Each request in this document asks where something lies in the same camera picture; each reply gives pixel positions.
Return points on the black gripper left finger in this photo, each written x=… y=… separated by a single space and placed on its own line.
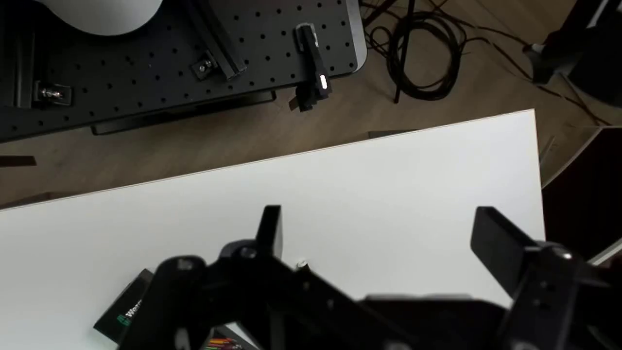
x=269 y=235

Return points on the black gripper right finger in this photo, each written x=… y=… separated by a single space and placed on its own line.
x=506 y=251

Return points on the black side table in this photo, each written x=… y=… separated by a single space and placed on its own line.
x=584 y=200

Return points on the black flat printed box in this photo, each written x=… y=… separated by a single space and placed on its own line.
x=117 y=317

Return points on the black tripod stand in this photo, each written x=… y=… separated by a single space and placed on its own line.
x=588 y=49

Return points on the black clamp handle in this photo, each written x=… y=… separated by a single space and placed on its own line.
x=316 y=84

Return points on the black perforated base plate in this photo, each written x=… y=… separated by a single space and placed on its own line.
x=84 y=62

